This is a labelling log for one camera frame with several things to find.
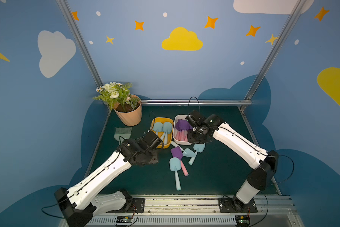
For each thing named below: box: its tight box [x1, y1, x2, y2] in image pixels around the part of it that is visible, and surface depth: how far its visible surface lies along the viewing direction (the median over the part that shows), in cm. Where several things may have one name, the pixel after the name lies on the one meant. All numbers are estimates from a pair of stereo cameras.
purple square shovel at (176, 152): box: [170, 146, 189, 177], surface depth 95 cm
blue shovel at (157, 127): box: [153, 122, 163, 136], surface depth 109 cm
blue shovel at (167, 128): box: [162, 121, 173, 146], surface depth 108 cm
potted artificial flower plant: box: [92, 81, 143, 127], surface depth 92 cm
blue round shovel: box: [169, 157, 182, 192], surface depth 90 cm
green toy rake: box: [114, 127, 133, 146], surface depth 107 cm
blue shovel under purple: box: [170, 140, 196, 158], surface depth 97 cm
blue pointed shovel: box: [160, 132, 166, 145], surface depth 103 cm
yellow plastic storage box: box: [150, 116, 174, 149], surface depth 107 cm
